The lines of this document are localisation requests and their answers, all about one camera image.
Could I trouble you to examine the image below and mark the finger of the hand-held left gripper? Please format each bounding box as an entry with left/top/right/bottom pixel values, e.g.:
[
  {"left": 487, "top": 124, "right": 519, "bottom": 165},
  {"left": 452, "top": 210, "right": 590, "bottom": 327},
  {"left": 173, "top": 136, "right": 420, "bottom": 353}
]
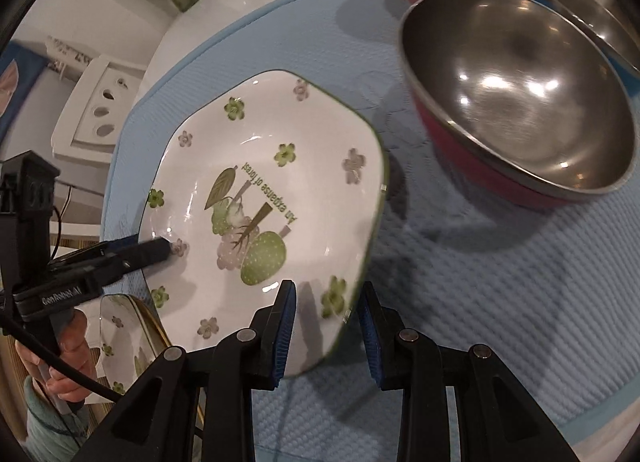
[{"left": 97, "top": 236, "right": 172, "bottom": 275}]

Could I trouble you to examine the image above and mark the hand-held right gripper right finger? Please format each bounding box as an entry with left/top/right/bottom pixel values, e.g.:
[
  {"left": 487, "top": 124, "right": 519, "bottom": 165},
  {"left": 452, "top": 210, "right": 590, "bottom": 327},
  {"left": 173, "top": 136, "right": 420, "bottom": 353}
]
[{"left": 356, "top": 282, "right": 576, "bottom": 462}]

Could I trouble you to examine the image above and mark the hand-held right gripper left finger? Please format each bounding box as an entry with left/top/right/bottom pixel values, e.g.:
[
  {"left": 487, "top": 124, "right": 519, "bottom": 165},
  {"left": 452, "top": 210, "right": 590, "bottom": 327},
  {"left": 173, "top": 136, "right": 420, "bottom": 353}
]
[{"left": 70, "top": 280, "right": 299, "bottom": 462}]

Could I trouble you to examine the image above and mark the white floral plate gold rim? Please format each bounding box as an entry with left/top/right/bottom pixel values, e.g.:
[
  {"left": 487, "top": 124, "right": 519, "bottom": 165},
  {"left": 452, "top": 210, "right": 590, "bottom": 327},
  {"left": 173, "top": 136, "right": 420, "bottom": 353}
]
[{"left": 97, "top": 293, "right": 206, "bottom": 423}]

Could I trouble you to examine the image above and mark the white floral plate green rim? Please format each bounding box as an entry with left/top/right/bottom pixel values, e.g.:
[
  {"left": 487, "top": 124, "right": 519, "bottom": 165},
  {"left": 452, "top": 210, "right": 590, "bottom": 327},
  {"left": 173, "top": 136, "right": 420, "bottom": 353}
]
[{"left": 137, "top": 70, "right": 392, "bottom": 378}]

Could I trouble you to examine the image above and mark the steel bowl red exterior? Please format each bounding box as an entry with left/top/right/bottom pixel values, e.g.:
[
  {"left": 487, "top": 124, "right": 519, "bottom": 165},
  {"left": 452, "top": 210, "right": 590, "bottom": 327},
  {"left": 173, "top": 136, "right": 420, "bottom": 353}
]
[{"left": 399, "top": 0, "right": 636, "bottom": 210}]

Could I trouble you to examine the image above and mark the steel bowl blue exterior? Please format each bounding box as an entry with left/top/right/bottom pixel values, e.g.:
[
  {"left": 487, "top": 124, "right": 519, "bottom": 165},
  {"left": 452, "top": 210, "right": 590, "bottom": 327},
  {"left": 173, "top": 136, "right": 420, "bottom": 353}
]
[{"left": 527, "top": 0, "right": 640, "bottom": 83}]

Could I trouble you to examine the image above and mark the person's left forearm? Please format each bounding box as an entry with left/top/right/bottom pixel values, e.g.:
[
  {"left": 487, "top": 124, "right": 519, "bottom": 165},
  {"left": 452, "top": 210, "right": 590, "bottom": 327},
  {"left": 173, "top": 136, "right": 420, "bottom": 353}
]
[{"left": 22, "top": 376, "right": 88, "bottom": 460}]

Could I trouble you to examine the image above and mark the person's left hand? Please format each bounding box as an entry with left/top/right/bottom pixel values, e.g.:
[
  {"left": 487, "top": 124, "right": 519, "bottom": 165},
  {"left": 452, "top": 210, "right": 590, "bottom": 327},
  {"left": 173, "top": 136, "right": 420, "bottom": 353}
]
[{"left": 15, "top": 311, "right": 101, "bottom": 408}]

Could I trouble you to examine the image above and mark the light blue textured mat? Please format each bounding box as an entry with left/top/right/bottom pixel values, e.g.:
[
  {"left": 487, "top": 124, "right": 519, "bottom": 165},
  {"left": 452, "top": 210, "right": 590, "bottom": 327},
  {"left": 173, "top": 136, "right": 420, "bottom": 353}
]
[{"left": 100, "top": 0, "right": 640, "bottom": 462}]

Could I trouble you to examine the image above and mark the blue fridge cover cloth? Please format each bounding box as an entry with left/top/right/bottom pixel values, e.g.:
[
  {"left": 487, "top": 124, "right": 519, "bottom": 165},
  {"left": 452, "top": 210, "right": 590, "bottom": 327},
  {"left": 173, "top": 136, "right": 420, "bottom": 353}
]
[{"left": 0, "top": 42, "right": 47, "bottom": 133}]

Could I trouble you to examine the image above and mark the white carved dining chair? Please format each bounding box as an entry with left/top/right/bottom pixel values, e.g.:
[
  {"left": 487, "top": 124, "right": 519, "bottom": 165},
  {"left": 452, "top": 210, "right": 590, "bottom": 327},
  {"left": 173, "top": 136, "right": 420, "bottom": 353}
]
[{"left": 50, "top": 53, "right": 151, "bottom": 163}]

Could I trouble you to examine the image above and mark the white shelf with trinkets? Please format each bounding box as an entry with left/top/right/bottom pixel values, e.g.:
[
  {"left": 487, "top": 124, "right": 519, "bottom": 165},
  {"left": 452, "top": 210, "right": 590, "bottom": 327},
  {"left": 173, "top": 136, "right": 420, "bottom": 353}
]
[{"left": 45, "top": 35, "right": 96, "bottom": 76}]

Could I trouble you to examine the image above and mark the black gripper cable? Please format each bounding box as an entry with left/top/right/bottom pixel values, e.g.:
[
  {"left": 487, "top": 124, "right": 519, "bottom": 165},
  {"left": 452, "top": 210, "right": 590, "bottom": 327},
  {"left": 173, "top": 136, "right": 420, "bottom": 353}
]
[{"left": 0, "top": 322, "right": 126, "bottom": 400}]

